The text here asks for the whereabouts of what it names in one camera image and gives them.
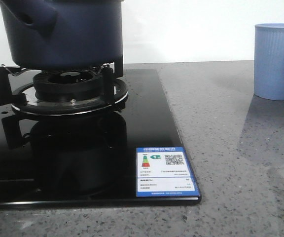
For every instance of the black burner head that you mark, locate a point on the black burner head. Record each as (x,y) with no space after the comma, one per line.
(62,87)

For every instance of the light blue ribbed cup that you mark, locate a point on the light blue ribbed cup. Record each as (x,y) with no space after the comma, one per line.
(269,61)

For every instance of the dark blue cooking pot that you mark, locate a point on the dark blue cooking pot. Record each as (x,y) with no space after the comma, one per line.
(63,34)

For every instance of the black pot support grate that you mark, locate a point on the black pot support grate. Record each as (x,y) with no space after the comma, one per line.
(23,100)

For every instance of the black glass gas stove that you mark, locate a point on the black glass gas stove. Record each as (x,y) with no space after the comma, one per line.
(86,160)

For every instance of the blue energy label sticker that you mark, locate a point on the blue energy label sticker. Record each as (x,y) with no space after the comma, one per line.
(164,172)

